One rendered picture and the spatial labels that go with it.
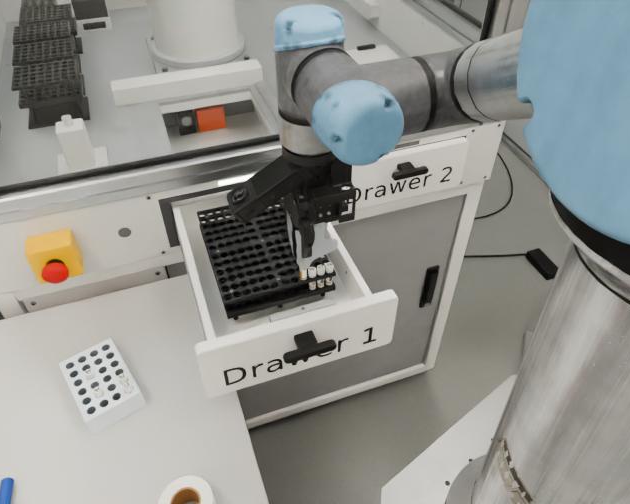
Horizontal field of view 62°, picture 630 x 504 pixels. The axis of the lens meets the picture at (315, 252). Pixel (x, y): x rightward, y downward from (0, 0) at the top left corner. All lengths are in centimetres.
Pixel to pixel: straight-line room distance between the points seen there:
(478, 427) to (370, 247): 51
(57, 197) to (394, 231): 69
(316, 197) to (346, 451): 110
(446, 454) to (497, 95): 53
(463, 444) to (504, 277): 140
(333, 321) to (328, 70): 36
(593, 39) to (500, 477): 25
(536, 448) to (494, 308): 176
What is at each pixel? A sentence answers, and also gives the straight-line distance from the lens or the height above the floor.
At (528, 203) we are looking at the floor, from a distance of 258.
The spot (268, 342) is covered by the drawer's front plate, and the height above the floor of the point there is 91.
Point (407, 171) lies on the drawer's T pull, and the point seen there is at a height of 91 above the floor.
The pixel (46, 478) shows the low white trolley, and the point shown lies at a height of 76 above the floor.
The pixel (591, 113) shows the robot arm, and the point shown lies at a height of 141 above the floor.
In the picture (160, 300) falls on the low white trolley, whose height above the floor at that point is 76.
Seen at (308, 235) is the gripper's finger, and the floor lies 103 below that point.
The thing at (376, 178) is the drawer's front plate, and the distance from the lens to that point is 104.
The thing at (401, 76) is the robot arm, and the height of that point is 127.
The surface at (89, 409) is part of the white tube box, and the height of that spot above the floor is 79.
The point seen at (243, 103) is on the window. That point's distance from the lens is 90.
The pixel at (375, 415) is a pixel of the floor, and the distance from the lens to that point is 172.
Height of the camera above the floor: 149
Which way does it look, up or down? 44 degrees down
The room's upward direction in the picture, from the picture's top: straight up
